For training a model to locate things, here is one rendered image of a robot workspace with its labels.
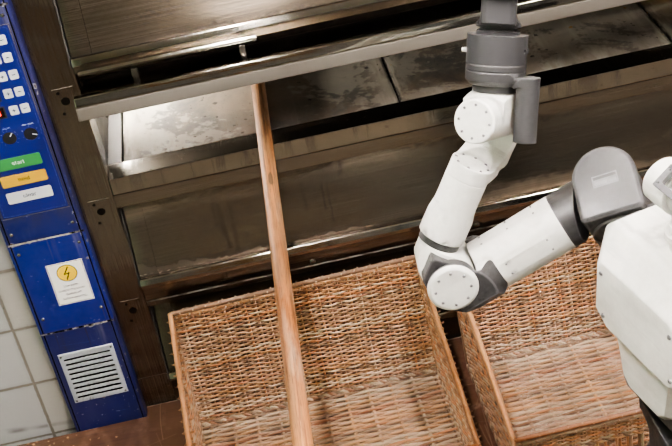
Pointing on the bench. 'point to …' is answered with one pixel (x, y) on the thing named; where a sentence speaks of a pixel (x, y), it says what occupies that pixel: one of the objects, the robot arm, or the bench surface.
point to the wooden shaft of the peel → (300, 432)
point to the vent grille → (93, 372)
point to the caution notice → (70, 282)
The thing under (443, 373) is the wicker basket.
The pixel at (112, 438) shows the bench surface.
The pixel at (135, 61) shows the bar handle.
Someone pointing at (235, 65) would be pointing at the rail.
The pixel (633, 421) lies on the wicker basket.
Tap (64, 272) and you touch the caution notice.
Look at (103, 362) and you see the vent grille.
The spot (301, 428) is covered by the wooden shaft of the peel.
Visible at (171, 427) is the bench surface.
